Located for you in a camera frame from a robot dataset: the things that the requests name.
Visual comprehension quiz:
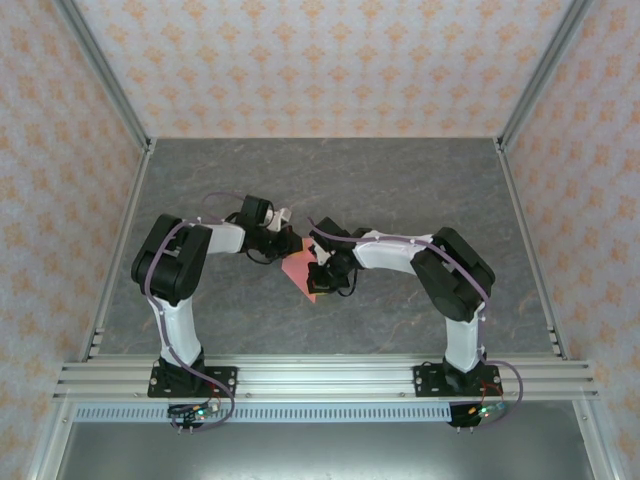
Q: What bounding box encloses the pink paper sheet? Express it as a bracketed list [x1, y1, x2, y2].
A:
[280, 237, 334, 305]

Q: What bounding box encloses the grey metal sheet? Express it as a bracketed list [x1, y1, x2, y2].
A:
[54, 422, 599, 480]

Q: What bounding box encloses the small circuit board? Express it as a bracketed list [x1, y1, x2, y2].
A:
[467, 401, 507, 420]
[167, 399, 222, 420]

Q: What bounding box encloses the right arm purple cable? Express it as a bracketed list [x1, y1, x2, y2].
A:
[306, 215, 525, 430]

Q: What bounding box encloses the aluminium mounting rail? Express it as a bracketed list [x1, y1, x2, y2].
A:
[52, 353, 600, 402]

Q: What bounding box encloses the grey slotted cable duct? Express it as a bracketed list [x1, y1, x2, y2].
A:
[73, 405, 454, 424]

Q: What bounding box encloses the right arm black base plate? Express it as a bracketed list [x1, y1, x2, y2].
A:
[413, 364, 501, 399]

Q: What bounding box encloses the aluminium table edge rail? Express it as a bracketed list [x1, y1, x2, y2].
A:
[493, 138, 572, 362]
[78, 139, 156, 362]

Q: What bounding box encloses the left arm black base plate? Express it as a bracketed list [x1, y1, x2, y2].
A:
[147, 366, 239, 399]

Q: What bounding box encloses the black mounting bracket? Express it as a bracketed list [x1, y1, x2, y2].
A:
[168, 418, 206, 435]
[448, 403, 484, 435]

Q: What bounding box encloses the aluminium frame post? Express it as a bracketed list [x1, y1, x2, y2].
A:
[52, 0, 155, 154]
[493, 0, 599, 154]
[27, 399, 77, 480]
[572, 399, 617, 480]

